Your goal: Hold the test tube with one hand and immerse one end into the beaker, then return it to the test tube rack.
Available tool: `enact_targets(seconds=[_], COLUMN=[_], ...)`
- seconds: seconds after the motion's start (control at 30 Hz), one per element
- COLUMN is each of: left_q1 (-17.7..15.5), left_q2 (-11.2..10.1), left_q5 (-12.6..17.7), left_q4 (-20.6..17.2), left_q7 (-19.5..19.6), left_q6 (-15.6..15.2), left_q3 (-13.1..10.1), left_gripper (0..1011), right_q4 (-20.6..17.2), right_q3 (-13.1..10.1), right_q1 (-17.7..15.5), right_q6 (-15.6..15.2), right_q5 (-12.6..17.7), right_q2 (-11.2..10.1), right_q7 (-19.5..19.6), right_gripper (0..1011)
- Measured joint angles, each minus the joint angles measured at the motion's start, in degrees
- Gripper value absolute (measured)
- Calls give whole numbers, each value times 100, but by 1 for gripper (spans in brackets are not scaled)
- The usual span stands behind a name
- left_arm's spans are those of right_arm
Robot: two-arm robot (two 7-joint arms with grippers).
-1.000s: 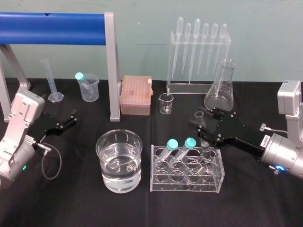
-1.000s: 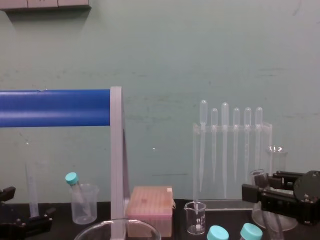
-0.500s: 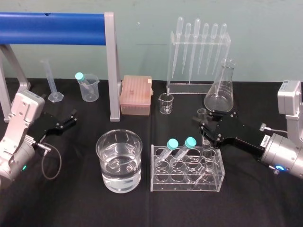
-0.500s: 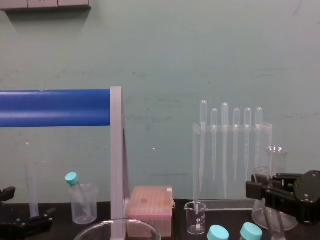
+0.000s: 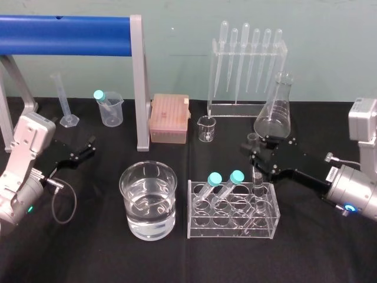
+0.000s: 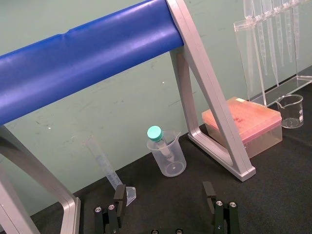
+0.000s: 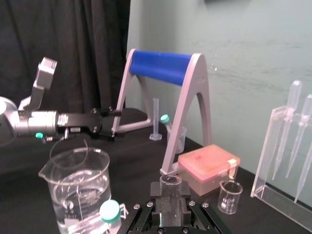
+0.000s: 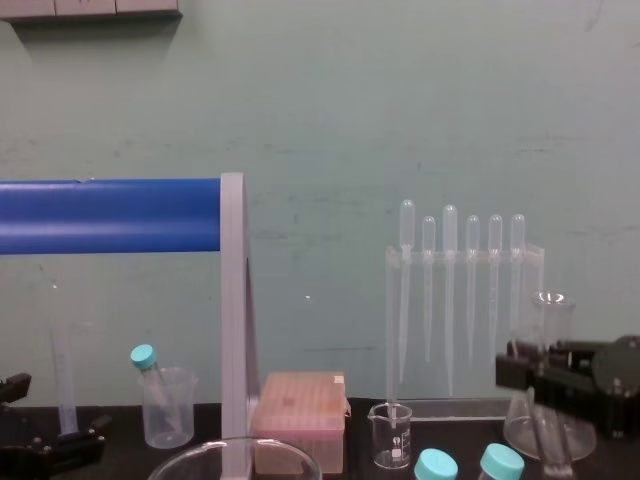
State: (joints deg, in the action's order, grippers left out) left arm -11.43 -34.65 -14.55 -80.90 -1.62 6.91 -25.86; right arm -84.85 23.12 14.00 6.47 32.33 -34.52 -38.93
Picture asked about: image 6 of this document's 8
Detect silver triangular metal support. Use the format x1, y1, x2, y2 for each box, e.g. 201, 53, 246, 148
165, 0, 257, 182
0, 123, 81, 234

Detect clear acrylic pipette rack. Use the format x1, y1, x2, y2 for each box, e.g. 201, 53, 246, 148
233, 0, 312, 107

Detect teal capped centrifuge tube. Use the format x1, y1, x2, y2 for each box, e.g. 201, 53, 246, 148
146, 125, 176, 164

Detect clear plastic graduated cylinder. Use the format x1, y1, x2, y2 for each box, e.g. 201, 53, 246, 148
83, 140, 137, 206

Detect blue padded roller bar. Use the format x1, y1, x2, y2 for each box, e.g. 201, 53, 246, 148
0, 0, 185, 126

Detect clear plastic beaker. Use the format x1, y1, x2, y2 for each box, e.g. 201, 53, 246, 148
146, 130, 188, 178

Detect pink lidded pipette tip box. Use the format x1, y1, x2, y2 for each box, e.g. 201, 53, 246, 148
201, 96, 284, 159

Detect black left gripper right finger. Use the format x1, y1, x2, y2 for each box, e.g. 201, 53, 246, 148
202, 181, 241, 234

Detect small clear glass beaker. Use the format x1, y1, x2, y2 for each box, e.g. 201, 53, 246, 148
275, 94, 305, 129

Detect clear plastic transfer pipette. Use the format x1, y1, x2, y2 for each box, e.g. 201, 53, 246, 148
272, 0, 285, 67
291, 0, 300, 59
243, 0, 256, 92
262, 0, 280, 87
252, 0, 268, 75

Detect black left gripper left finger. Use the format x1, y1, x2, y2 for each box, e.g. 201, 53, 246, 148
94, 184, 128, 234

